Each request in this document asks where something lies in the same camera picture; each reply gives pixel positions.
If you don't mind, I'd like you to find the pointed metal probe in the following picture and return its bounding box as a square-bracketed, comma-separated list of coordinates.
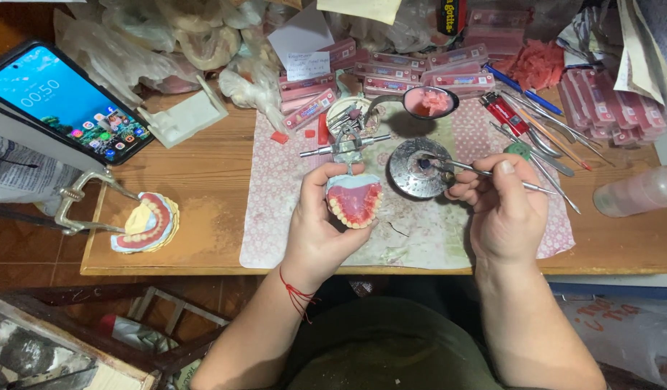
[528, 154, 582, 215]

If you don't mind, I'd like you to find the round metal burner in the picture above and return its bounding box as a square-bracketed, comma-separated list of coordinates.
[387, 137, 456, 200]

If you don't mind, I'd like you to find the person's green shirt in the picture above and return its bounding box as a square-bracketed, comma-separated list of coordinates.
[282, 296, 508, 390]

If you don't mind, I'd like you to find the white plaster block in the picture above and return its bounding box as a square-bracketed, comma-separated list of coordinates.
[137, 75, 229, 149]

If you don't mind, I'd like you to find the red lighter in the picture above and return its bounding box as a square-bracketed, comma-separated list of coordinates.
[480, 91, 530, 137]

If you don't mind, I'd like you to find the blue pen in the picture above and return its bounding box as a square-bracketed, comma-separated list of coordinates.
[484, 64, 564, 116]

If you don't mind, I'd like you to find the round tin of burs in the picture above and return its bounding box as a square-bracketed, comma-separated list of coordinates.
[326, 96, 381, 143]

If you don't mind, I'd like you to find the long thin metal instrument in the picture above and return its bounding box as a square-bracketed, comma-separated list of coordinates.
[501, 91, 616, 166]

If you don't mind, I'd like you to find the metal wax carving tool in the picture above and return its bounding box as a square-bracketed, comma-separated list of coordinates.
[420, 154, 559, 196]

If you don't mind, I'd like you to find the person's right hand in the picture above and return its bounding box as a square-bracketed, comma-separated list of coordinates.
[444, 153, 551, 266]

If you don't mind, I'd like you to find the newspaper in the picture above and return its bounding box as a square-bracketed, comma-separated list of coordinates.
[0, 133, 84, 205]

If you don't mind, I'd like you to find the floral pink placemat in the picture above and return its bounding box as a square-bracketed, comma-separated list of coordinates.
[239, 97, 576, 270]

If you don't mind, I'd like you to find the orange handled tool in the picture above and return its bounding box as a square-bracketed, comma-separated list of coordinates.
[515, 103, 593, 172]

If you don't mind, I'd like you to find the wax denture on brass articulator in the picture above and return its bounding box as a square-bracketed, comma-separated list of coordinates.
[54, 168, 181, 254]

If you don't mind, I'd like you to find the handwritten white note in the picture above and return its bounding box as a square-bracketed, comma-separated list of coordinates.
[285, 51, 332, 82]

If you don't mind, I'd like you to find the broad metal spatula instrument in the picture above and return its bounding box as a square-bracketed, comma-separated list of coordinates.
[490, 122, 576, 177]

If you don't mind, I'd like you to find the heap of bagged plaster models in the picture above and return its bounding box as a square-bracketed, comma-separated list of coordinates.
[53, 0, 291, 109]

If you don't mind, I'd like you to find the blank white paper sheet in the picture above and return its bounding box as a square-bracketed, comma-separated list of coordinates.
[267, 4, 335, 68]

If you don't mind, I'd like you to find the wooden frame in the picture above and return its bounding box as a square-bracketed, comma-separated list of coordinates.
[0, 284, 232, 390]

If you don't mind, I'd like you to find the yellow paper sheet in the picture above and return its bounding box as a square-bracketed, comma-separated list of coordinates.
[316, 0, 403, 26]

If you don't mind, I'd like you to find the heap of papers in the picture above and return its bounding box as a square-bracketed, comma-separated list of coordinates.
[555, 0, 667, 107]

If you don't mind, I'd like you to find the clear plastic bag red print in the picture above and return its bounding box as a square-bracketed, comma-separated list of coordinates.
[558, 295, 667, 389]

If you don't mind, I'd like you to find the stack of pink tooth boxes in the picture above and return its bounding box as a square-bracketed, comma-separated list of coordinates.
[557, 68, 667, 146]

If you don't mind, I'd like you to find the pile of pink tooth cards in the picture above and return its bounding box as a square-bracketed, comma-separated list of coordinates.
[278, 38, 497, 131]

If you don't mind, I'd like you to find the wax denture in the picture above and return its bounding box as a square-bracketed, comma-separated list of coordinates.
[54, 168, 181, 254]
[300, 123, 393, 230]

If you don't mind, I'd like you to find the red string bracelet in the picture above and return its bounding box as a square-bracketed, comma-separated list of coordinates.
[279, 265, 319, 325]

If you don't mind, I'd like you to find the heap of pink wax scraps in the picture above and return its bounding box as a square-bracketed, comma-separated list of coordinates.
[493, 39, 566, 92]

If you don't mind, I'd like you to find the green eraser piece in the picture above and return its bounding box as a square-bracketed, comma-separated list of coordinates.
[503, 142, 532, 162]

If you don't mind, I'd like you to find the metal ladle with pink wax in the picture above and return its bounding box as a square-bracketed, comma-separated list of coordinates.
[364, 86, 460, 123]

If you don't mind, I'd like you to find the black smartphone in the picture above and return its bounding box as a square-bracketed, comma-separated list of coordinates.
[0, 39, 156, 166]

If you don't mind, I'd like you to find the person's left hand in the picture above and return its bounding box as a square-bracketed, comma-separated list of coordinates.
[282, 161, 380, 288]

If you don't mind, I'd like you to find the black bottle yellow print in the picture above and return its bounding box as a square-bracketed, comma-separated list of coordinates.
[438, 0, 468, 37]

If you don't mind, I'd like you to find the clear plastic bottle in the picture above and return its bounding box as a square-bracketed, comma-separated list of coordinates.
[592, 165, 667, 218]

